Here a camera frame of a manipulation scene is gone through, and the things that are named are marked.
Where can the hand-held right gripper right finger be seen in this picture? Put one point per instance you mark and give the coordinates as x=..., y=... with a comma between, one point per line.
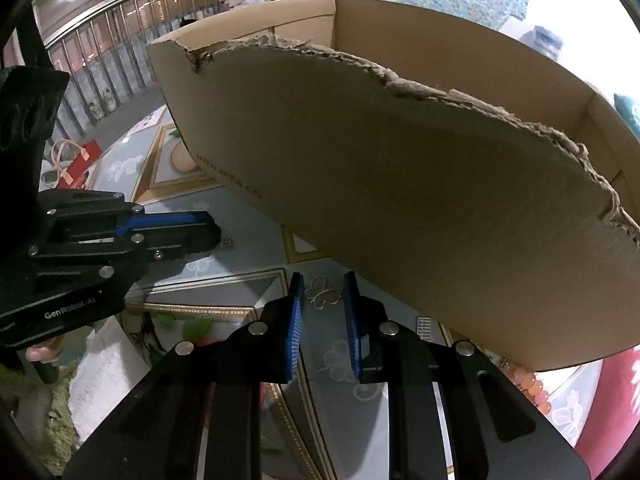
x=352, y=330

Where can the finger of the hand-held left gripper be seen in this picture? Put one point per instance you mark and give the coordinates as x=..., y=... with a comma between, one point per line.
x=170, y=220
x=190, y=242

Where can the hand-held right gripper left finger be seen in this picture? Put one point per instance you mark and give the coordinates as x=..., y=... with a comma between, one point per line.
x=296, y=330

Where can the gold butterfly ornament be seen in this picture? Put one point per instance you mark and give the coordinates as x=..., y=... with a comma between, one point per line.
x=324, y=295

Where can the silver hair clip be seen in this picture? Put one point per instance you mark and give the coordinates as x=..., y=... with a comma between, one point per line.
x=424, y=328

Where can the torn cardboard box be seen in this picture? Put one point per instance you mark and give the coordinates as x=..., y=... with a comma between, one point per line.
x=400, y=210

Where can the person's left hand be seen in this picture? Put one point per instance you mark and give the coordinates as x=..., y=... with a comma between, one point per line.
x=44, y=354

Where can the red gift bag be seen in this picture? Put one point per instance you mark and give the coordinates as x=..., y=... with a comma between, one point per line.
x=82, y=162

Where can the metal stair railing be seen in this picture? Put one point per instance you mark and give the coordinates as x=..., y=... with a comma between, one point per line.
x=125, y=0

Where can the green fringed cloth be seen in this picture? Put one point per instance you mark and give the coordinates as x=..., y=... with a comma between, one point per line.
x=45, y=410

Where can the pink floral blanket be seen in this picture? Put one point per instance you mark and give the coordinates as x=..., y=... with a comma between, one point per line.
x=620, y=410

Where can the blue water jug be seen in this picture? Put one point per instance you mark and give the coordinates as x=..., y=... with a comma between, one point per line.
x=545, y=42

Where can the teal pillow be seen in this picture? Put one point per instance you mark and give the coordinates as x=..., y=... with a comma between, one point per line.
x=630, y=115

